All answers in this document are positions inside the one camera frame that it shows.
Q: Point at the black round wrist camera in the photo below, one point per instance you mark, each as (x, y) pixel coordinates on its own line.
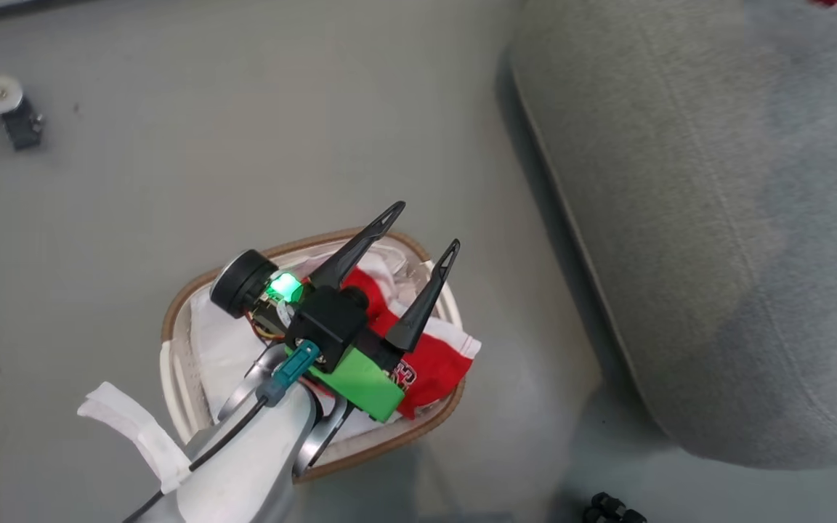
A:
(240, 283)

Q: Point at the small black caster block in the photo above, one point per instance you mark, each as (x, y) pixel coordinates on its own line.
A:
(22, 129)

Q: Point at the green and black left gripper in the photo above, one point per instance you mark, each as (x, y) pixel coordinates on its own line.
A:
(331, 327)

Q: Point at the white laundry basket brown rim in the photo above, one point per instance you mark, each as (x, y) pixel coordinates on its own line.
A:
(175, 392)

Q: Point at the grey sofa cushion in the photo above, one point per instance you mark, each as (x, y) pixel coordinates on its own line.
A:
(680, 218)

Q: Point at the black knobbly object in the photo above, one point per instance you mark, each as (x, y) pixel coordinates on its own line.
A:
(611, 510)

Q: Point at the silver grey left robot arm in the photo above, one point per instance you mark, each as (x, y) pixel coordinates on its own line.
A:
(259, 465)

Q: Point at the white fabric strip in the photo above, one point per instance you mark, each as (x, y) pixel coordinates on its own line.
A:
(135, 428)

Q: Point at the red garment with white trim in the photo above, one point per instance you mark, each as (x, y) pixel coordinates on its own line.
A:
(440, 370)

